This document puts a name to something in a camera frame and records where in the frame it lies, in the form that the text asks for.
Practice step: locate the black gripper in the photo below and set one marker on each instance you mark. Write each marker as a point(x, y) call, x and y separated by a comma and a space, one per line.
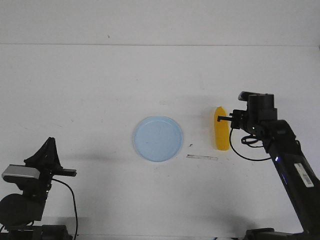
point(47, 160)
point(242, 119)

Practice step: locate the yellow corn cob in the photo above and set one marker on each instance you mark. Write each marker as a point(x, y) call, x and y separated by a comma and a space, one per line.
point(221, 129)

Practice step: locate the light blue round plate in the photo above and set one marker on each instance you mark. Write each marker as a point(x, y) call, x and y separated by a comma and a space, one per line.
point(157, 138)

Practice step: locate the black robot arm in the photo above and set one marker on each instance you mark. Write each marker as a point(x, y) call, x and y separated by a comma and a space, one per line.
point(19, 211)
point(260, 121)

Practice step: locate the horizontal tape strip on table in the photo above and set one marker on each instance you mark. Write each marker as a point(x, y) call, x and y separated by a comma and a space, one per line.
point(201, 157)

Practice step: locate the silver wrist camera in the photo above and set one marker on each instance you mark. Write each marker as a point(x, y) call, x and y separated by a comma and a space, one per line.
point(244, 95)
point(19, 173)

